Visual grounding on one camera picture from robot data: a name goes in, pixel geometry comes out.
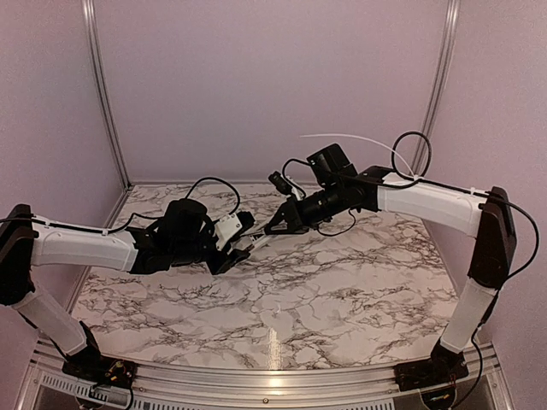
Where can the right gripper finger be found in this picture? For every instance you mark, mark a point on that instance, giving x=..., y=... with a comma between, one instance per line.
x=278, y=218
x=286, y=230

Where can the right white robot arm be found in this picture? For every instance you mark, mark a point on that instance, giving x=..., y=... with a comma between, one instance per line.
x=484, y=216

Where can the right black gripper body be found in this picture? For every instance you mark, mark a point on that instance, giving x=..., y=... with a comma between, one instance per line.
x=305, y=218

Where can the left aluminium frame post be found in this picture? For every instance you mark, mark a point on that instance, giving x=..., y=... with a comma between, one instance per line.
x=90, y=18

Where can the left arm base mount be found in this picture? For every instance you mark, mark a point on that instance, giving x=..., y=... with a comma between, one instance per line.
x=91, y=365

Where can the right aluminium frame post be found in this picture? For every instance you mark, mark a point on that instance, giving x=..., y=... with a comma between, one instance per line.
x=442, y=70

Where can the white remote control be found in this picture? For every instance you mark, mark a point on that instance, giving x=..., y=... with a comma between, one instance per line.
x=251, y=242

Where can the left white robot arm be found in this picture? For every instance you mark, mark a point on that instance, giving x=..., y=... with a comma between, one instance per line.
x=185, y=235

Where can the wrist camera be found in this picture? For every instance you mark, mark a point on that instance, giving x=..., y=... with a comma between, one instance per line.
x=286, y=186
x=231, y=226

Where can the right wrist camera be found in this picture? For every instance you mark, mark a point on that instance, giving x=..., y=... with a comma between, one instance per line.
x=286, y=186

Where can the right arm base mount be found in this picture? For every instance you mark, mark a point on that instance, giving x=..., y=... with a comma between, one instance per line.
x=441, y=367

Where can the aluminium frame post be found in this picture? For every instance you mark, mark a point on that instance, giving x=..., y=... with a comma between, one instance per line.
x=90, y=18
x=442, y=70

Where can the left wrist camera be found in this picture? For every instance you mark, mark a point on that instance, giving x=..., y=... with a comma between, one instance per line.
x=231, y=226

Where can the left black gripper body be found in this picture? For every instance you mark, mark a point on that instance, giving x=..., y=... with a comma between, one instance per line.
x=218, y=266

